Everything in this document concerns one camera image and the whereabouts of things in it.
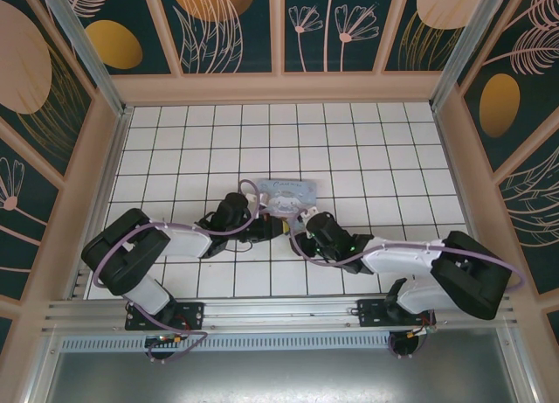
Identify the aluminium corner post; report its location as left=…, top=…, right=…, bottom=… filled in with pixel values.
left=34, top=0, right=135, bottom=118
left=430, top=0, right=523, bottom=114

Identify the grey cable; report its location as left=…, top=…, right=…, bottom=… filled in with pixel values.
left=93, top=179, right=274, bottom=290

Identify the small connector with wires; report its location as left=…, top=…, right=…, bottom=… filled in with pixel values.
left=146, top=332, right=185, bottom=347
left=405, top=323, right=438, bottom=339

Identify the pink circle gold leaves panel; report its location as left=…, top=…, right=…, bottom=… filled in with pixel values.
left=380, top=0, right=494, bottom=74

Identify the aluminium front rail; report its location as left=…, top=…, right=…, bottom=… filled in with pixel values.
left=41, top=296, right=523, bottom=334

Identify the moon and pink circle panel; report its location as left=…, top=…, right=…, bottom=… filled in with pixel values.
left=0, top=0, right=98, bottom=181

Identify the orange ovals dark wall panel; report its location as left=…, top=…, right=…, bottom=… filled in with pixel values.
left=43, top=0, right=181, bottom=77

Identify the orange circle leaves wall panel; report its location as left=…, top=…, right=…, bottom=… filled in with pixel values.
left=155, top=0, right=283, bottom=76

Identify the slotted metal cable tray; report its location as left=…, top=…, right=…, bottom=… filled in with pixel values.
left=59, top=334, right=503, bottom=352

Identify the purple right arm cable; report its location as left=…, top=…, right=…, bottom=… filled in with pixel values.
left=288, top=232, right=526, bottom=295

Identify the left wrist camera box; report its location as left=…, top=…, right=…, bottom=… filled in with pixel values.
left=245, top=191, right=270, bottom=212

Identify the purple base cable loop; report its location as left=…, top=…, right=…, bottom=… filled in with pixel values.
left=387, top=322, right=438, bottom=360
left=145, top=330, right=210, bottom=365

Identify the pink flowers dark wall panel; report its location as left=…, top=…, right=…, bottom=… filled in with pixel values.
left=275, top=0, right=388, bottom=75

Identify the gold leaves dark wall panel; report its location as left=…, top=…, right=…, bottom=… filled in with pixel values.
left=491, top=147, right=559, bottom=297

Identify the grey metal sheet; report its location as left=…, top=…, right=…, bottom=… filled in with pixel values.
left=43, top=349, right=541, bottom=403

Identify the orange circle pink flower panel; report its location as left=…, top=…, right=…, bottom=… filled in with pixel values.
left=0, top=116, right=65, bottom=302

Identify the pastel cartoon mat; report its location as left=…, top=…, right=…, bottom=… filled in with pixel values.
left=255, top=177, right=320, bottom=216

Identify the orange oval feather wall panel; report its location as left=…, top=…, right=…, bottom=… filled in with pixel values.
left=456, top=0, right=559, bottom=175

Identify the aluminium front post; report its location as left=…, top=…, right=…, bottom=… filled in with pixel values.
left=24, top=330, right=65, bottom=403
left=497, top=323, right=545, bottom=403

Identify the dark wall panel corner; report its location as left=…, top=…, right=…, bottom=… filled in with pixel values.
left=539, top=295, right=559, bottom=403

